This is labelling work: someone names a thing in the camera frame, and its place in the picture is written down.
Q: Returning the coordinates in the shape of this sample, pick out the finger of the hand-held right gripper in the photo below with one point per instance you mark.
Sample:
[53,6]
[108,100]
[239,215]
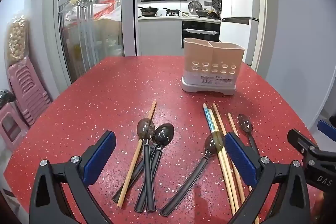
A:
[300,141]
[326,129]

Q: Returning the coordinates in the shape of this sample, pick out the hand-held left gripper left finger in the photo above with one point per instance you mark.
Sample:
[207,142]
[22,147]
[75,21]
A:
[101,154]

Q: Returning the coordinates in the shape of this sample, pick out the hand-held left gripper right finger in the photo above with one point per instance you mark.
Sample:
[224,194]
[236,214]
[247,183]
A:
[240,158]

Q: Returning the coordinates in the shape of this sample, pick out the beige cutlery holder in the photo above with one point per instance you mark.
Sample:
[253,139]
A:
[212,56]

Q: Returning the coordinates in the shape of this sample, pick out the pink plastic stool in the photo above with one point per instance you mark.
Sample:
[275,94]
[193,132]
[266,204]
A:
[10,127]

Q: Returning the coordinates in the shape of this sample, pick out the stack of pink stools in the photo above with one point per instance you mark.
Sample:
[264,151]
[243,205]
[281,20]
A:
[27,90]

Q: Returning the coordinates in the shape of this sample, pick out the grey sliding glass door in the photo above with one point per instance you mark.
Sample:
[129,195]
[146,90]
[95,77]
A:
[89,43]

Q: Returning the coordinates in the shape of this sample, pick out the black built-in oven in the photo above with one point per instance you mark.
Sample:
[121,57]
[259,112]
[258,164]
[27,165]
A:
[200,40]

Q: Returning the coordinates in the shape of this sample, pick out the grey lower kitchen cabinet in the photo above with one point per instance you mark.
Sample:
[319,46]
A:
[160,37]

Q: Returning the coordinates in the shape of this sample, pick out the clear bag of nuts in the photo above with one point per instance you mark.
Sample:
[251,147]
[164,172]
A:
[17,40]

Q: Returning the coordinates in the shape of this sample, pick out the red plastic basket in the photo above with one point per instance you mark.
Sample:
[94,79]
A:
[103,10]

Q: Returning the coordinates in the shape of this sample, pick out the kitchen counter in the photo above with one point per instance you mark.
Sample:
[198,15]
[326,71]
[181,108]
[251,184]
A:
[160,18]

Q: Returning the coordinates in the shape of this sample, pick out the wok with food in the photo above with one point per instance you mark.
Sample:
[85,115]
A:
[206,13]

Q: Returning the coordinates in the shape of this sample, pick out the black wok with lid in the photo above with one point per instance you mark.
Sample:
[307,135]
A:
[148,11]

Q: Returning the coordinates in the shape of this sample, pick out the hanging metal pot lid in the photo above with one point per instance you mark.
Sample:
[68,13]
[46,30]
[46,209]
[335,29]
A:
[194,7]

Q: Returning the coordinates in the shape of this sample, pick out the hanging dark round strainer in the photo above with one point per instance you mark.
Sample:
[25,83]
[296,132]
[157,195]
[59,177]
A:
[216,1]

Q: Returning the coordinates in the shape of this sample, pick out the black frying pan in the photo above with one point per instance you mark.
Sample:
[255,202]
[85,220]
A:
[172,12]

